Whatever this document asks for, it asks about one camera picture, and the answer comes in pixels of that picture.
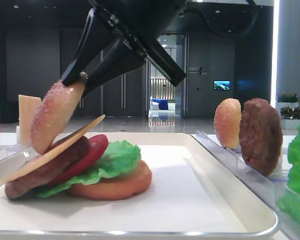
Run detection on clear acrylic food rack right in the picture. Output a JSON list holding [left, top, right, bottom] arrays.
[[192, 131, 300, 240]]

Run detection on brown meat patty on tray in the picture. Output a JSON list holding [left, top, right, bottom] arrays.
[[5, 136, 90, 199]]

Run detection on clear acrylic food rack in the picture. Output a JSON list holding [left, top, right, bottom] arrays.
[[192, 131, 300, 240], [0, 126, 38, 173]]

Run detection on clear acrylic food rack left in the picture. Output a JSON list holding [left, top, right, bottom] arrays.
[[0, 126, 38, 173]]

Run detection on white metal tray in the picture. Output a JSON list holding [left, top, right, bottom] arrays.
[[0, 132, 280, 240]]

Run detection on potted plants in background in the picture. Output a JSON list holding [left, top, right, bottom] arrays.
[[275, 91, 300, 130]]

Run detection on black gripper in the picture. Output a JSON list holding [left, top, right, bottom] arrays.
[[61, 0, 186, 97]]

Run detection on tomato slice on tray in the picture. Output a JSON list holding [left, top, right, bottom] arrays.
[[48, 134, 109, 186]]

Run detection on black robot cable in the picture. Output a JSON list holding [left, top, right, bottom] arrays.
[[184, 0, 260, 40]]

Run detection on green lettuce on tray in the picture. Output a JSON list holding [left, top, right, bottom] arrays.
[[34, 140, 142, 199]]

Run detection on upright green lettuce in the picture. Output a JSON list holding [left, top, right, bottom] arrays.
[[278, 125, 300, 224]]

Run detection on upright cheese slice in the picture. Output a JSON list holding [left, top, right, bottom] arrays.
[[16, 94, 42, 146]]

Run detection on upright brown meat patty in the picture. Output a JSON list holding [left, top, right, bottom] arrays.
[[239, 98, 283, 176]]

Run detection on wall screen display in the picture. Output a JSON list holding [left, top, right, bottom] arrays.
[[213, 80, 231, 91]]

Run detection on cheese slice on tray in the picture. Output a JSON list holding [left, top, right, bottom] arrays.
[[0, 114, 106, 185]]

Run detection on bun slice top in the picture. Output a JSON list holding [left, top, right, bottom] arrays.
[[30, 78, 86, 154]]

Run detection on bottom bun on tray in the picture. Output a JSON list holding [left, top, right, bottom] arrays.
[[67, 160, 153, 201]]

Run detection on upright bun slice right rack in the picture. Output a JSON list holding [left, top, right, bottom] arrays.
[[213, 98, 242, 149]]

